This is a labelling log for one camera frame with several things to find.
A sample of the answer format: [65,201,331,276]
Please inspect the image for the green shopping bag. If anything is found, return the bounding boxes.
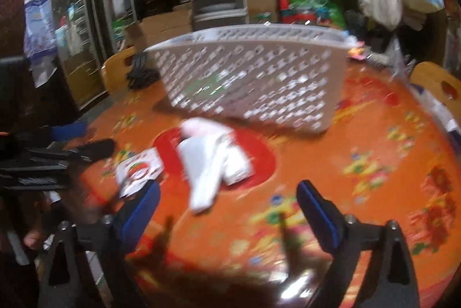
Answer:
[279,0,346,30]

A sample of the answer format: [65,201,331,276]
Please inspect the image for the right wooden chair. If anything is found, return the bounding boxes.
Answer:
[410,61,460,118]

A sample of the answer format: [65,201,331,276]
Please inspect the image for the left wooden chair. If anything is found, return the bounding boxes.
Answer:
[101,47,136,96]

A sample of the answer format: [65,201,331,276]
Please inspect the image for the brown cardboard box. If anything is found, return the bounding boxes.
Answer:
[123,10,192,52]

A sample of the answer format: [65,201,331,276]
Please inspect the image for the white perforated plastic basket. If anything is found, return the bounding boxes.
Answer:
[145,24,359,134]

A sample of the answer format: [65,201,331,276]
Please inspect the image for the wooden chair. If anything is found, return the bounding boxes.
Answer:
[101,47,136,96]
[410,61,460,118]

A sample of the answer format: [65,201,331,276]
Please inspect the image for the white tissue napkin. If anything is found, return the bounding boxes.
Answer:
[177,133,254,214]

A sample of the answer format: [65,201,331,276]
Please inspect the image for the red floral tablecloth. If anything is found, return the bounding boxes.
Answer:
[80,64,460,307]

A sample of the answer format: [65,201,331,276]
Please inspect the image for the white blue hanging packet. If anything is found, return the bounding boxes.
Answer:
[23,0,57,88]

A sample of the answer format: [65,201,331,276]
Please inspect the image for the white red printed packet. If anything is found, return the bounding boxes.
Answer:
[116,147,164,198]

